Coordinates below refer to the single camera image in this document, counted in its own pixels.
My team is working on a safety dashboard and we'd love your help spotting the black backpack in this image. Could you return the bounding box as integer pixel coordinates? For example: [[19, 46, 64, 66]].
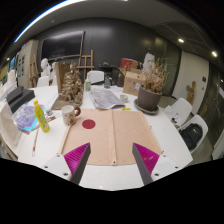
[[179, 123, 203, 150]]

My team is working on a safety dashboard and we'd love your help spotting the white chair with backpack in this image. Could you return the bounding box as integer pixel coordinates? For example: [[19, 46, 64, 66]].
[[178, 115, 208, 153]]

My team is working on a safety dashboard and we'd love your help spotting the dark red round coaster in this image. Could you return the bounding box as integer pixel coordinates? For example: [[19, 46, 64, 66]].
[[82, 119, 96, 129]]

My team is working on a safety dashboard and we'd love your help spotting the small white cup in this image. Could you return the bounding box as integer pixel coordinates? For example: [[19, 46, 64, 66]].
[[120, 95, 128, 103]]

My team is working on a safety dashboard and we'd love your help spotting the golden statue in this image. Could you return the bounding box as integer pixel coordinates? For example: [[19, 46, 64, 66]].
[[59, 62, 84, 105]]

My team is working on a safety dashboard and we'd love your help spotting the yellow drink bottle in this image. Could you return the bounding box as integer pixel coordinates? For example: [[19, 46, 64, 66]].
[[34, 100, 50, 133]]

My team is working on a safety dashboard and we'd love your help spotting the cardboard box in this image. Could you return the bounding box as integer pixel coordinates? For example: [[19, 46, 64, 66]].
[[123, 69, 145, 96]]

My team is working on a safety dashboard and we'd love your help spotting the metal kettle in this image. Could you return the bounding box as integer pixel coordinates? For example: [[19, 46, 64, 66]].
[[104, 76, 112, 89]]

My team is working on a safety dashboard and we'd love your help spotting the green labelled jar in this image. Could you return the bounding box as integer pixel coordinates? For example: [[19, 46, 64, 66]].
[[85, 80, 91, 92]]

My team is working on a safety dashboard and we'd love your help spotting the newspaper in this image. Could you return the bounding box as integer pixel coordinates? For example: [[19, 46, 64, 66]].
[[90, 90, 124, 109]]

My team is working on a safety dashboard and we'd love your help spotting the beige cloth mat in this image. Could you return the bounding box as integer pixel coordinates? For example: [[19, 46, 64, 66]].
[[61, 109, 161, 166]]

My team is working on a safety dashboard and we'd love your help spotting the white plaster bust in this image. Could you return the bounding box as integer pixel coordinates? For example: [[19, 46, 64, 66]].
[[41, 58, 51, 77]]

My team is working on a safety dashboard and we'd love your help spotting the black wall screen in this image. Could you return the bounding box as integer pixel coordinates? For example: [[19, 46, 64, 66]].
[[41, 31, 84, 60]]

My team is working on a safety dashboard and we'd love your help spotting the dried plant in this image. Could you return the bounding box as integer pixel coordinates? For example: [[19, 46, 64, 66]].
[[143, 58, 169, 93]]

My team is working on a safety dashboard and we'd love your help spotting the black box stack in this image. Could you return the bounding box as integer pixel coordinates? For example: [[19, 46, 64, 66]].
[[6, 86, 35, 113]]

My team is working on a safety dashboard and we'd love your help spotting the colourful book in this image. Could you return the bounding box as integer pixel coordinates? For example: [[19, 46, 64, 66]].
[[14, 105, 40, 134]]

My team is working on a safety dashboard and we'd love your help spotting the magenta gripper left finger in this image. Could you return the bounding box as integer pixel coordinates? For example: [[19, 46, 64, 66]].
[[64, 143, 91, 185]]

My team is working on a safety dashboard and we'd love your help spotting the wooden easel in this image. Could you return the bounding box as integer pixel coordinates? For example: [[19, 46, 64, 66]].
[[77, 50, 94, 79]]

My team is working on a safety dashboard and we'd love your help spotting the white chair behind table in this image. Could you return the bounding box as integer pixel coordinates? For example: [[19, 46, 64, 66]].
[[87, 70, 104, 84]]

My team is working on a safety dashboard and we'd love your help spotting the grey plant pot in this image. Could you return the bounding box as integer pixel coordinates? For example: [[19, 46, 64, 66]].
[[138, 87, 162, 111]]

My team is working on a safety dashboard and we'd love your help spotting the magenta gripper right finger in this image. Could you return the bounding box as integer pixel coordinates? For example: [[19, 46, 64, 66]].
[[132, 143, 159, 185]]

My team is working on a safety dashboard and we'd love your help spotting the white patterned mug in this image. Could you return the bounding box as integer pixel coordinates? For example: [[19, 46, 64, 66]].
[[61, 105, 81, 126]]

